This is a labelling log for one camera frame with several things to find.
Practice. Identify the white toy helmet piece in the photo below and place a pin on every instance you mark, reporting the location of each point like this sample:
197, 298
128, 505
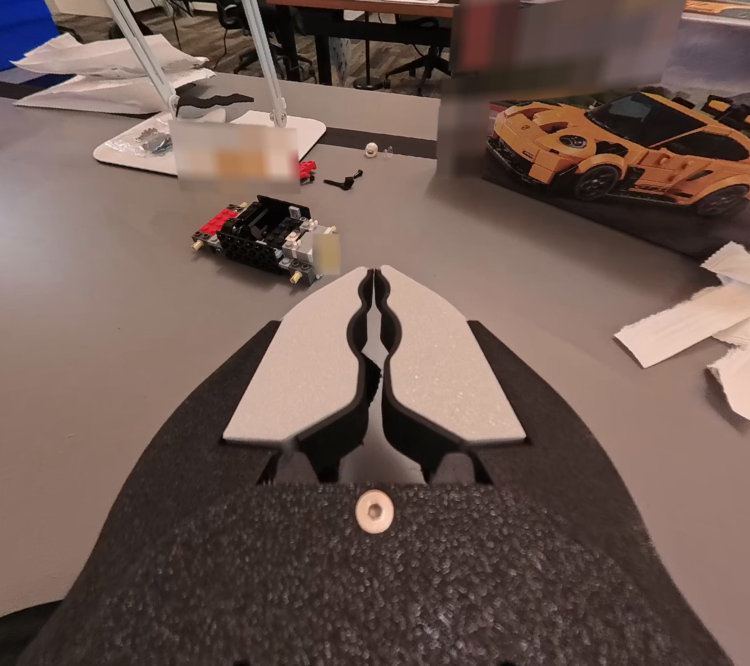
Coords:
371, 149

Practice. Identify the clear plastic parts bag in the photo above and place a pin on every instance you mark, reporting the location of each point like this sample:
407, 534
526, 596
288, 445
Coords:
149, 141

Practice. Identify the black toy wrench piece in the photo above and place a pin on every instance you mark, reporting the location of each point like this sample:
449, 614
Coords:
343, 182

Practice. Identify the black office chair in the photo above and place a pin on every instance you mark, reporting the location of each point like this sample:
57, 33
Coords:
419, 62

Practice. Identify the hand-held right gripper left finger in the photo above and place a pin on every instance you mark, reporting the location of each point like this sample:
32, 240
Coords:
299, 373

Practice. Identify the printed paper bag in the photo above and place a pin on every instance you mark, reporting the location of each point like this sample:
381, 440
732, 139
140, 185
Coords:
117, 56
117, 97

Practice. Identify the white book stand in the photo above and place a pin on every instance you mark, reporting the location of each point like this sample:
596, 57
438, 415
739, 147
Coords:
310, 125

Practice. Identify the toy brick car chassis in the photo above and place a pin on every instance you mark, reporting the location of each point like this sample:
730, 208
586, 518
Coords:
252, 241

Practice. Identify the blue storage bin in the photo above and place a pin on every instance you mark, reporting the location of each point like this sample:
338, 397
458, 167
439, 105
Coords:
23, 15

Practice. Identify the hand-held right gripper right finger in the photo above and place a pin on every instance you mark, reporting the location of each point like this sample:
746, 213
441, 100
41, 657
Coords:
445, 373

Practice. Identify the red toy minifigure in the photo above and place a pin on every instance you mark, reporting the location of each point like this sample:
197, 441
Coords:
307, 169

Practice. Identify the grey desk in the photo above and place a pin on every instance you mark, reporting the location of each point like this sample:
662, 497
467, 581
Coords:
469, 244

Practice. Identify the torn white paper strip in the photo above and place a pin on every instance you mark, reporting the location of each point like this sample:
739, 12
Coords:
735, 384
674, 326
729, 262

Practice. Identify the toy car set box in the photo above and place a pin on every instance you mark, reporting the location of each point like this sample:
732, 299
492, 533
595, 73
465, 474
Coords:
615, 150

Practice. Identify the flat printed paper bag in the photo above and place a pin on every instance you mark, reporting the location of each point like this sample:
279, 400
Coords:
117, 97

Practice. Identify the grey plate with wavy edge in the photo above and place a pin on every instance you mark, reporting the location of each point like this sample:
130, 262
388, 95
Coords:
199, 114

